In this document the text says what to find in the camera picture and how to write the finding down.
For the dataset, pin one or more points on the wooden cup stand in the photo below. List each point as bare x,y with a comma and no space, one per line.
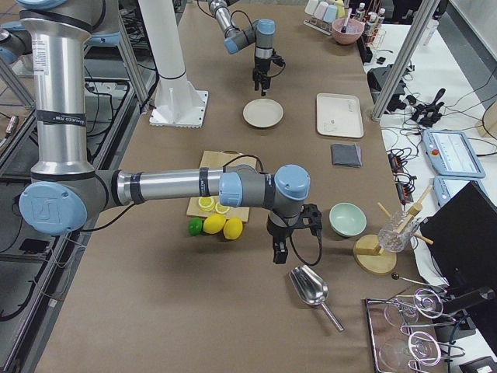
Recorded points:
368,252

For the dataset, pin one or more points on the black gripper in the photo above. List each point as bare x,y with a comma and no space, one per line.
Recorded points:
278,231
260,64

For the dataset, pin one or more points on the lemon slice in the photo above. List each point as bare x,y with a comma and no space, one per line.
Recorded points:
206,203
221,209

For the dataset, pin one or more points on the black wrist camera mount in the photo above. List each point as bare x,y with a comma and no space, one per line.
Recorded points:
310,217

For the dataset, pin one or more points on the black monitor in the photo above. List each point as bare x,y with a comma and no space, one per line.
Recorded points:
464,239

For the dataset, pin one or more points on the pink plastic cup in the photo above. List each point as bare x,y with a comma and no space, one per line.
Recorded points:
321,9

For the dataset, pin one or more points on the crystal glass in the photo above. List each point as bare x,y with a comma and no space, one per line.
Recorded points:
396,234

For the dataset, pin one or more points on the light blue plastic cup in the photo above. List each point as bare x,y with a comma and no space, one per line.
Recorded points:
330,13

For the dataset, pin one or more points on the beige rectangular tray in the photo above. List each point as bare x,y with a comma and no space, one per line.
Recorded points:
339,115

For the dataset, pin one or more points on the pink bowl with ice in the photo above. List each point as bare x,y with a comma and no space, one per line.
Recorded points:
354,29

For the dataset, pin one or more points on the yellow plastic cup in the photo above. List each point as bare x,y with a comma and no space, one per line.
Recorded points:
341,9

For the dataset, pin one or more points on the white plastic cup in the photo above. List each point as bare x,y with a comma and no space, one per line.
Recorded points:
311,7

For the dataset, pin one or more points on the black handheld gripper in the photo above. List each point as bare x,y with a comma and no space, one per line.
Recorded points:
426,114

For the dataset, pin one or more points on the yellow lemon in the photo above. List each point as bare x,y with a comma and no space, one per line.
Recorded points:
233,228
214,223

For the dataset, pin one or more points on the round beige plate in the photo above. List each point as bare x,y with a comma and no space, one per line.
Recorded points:
263,113

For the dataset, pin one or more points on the aluminium frame post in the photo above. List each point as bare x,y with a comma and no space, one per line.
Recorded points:
420,21

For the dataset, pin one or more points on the folded grey cloth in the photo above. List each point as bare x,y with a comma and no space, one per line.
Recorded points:
346,155

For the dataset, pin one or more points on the yellow lemon left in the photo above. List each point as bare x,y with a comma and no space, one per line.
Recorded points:
214,223

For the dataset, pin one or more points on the wooden cutting board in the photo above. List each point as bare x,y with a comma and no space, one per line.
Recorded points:
214,159

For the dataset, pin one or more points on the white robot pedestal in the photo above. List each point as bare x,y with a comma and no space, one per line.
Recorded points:
177,102

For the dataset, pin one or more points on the mint green bowl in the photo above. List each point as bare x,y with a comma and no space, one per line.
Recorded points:
347,219

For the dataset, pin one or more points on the metal glass rack tray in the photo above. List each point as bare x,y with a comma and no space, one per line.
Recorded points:
402,332

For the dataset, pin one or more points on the green lime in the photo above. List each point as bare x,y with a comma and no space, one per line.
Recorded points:
195,226

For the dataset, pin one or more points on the metal ice scoop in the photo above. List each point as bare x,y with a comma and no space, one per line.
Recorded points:
313,291

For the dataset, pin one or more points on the yellow lemon right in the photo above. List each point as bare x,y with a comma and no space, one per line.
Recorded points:
233,228

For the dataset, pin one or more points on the metal muddler in bowl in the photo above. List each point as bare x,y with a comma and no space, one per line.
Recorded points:
346,20

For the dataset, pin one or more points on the blue teach pendant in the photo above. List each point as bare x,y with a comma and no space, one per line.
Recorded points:
451,154
445,187

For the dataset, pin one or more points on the white wire cup rack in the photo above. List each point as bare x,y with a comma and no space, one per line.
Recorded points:
319,25

